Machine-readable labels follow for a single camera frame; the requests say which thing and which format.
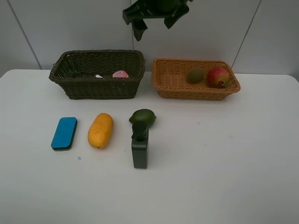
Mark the red pomegranate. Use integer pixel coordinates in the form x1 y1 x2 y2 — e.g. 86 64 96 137
207 67 229 89

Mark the orange wicker basket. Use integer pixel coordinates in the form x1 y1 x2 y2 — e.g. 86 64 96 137
151 58 241 100

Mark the blue whiteboard eraser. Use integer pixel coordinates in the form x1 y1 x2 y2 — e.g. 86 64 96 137
51 117 78 151

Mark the pink bottle white cap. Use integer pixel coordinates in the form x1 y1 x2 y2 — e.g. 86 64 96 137
112 70 129 78

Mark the brown kiwi fruit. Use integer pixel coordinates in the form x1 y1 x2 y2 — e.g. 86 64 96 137
186 67 205 84

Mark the dark brown wicker basket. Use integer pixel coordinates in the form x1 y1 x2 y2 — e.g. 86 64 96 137
49 49 145 100

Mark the green lime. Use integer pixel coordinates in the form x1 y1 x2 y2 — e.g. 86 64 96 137
129 109 157 128

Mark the dark green pump bottle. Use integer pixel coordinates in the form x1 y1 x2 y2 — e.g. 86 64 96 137
131 121 149 169

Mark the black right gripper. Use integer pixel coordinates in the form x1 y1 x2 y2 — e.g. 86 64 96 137
122 0 189 42

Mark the yellow mango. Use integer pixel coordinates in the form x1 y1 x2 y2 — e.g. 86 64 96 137
88 113 114 149

